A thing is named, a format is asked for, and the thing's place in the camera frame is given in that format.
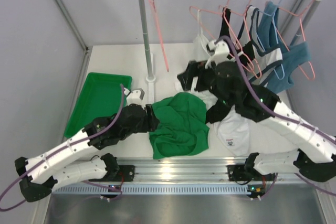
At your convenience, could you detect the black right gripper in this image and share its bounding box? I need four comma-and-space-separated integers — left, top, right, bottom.
178, 56, 233, 107

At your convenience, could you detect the green tank top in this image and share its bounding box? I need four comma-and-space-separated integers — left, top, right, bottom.
149, 92, 209, 159

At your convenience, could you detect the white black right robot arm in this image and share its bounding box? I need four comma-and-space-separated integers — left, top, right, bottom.
177, 61, 335, 183

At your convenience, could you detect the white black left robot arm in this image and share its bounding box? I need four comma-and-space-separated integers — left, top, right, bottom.
15, 104, 160, 202

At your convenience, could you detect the white camisole top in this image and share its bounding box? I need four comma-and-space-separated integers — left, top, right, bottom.
187, 10, 217, 109

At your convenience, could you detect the black tank top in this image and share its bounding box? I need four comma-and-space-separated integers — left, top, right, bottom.
206, 7, 260, 125

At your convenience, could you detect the pink hanger with black top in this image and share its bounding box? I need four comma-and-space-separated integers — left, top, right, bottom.
219, 0, 263, 79

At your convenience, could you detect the white navy-trimmed tank top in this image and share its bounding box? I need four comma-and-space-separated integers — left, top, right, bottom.
212, 5, 284, 156

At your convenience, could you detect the pink hanger with camisole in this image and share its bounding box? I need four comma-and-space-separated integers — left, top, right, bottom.
190, 0, 259, 74

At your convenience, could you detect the teal tank top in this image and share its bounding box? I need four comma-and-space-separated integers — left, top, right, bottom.
263, 9, 311, 93

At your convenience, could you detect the blue hanger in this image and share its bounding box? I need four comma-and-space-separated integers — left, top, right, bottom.
257, 0, 285, 82

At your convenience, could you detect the white rack left foot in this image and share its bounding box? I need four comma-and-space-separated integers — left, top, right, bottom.
146, 52, 156, 103

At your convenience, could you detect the green plastic tray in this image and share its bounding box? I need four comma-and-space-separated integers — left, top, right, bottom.
64, 72, 132, 138

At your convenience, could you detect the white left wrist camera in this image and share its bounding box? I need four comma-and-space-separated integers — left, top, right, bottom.
124, 88, 145, 105

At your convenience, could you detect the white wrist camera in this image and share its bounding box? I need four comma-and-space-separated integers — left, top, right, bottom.
205, 40, 232, 69
124, 88, 145, 105

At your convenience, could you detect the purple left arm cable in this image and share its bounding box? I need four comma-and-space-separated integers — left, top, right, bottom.
0, 83, 125, 211

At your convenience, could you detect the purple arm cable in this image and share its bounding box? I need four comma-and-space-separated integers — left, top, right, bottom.
0, 83, 125, 211
214, 36, 336, 146

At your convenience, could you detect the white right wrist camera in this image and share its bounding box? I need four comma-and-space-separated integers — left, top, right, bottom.
205, 40, 232, 69

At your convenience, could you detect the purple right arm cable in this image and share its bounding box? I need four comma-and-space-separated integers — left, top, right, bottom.
214, 36, 336, 146

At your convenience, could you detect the aluminium mounting rail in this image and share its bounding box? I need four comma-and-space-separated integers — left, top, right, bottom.
115, 156, 318, 183

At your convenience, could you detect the perforated grey cable duct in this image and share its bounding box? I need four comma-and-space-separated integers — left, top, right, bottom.
54, 183, 265, 197

